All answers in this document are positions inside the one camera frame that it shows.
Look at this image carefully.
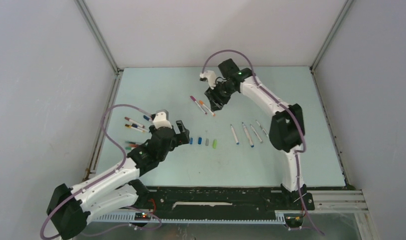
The brown cap marker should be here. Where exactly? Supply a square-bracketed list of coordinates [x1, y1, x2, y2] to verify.
[124, 117, 145, 128]

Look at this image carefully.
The yellow black marker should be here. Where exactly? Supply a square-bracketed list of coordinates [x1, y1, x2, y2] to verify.
[125, 124, 149, 133]

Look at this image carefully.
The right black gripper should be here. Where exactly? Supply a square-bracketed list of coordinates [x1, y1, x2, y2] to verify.
[205, 80, 236, 112]

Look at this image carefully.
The orange cap marker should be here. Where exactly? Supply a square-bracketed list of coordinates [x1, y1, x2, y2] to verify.
[199, 100, 216, 116]

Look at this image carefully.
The purple cap marker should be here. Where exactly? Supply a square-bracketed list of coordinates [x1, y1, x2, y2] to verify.
[190, 95, 207, 115]

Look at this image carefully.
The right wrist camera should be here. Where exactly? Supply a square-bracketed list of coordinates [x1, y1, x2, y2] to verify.
[199, 70, 217, 90]

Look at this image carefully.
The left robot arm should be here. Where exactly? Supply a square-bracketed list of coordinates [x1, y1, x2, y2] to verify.
[45, 120, 190, 240]

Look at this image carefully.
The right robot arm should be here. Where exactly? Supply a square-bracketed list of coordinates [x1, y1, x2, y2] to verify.
[200, 59, 306, 209]

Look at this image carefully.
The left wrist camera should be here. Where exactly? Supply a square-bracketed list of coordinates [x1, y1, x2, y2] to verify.
[151, 109, 172, 130]

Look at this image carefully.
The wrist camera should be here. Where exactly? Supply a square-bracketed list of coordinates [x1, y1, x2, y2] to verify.
[199, 70, 217, 90]
[151, 109, 172, 130]

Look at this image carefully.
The green cap marker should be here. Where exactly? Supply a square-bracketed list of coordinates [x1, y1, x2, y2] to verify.
[256, 120, 269, 138]

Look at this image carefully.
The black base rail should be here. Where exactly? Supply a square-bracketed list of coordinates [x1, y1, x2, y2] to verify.
[132, 186, 315, 221]

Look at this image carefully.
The light blue marker body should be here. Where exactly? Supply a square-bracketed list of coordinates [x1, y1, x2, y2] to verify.
[230, 124, 240, 145]

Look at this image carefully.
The green red marker cluster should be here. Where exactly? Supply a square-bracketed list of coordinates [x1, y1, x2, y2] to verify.
[125, 141, 141, 150]

